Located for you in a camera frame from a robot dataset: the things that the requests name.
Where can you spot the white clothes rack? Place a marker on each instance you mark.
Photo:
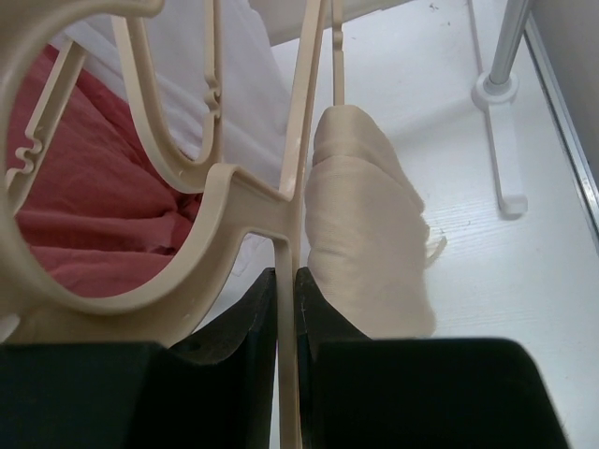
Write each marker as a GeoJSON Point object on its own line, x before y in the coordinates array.
{"type": "Point", "coordinates": [494, 92]}

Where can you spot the beige trousers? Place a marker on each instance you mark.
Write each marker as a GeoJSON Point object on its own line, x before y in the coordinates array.
{"type": "Point", "coordinates": [369, 242]}

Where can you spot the white garment on hanger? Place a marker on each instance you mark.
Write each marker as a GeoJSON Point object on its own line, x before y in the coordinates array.
{"type": "Point", "coordinates": [141, 143]}

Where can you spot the beige hanger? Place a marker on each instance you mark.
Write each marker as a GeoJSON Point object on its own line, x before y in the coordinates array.
{"type": "Point", "coordinates": [25, 28]}
{"type": "Point", "coordinates": [234, 204]}

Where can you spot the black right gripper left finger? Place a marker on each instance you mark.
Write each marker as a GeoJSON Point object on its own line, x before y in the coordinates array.
{"type": "Point", "coordinates": [211, 390]}

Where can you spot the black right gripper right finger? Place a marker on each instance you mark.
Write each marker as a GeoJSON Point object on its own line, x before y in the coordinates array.
{"type": "Point", "coordinates": [356, 392]}

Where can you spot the red t-shirt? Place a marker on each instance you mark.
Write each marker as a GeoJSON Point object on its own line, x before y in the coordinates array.
{"type": "Point", "coordinates": [99, 219]}

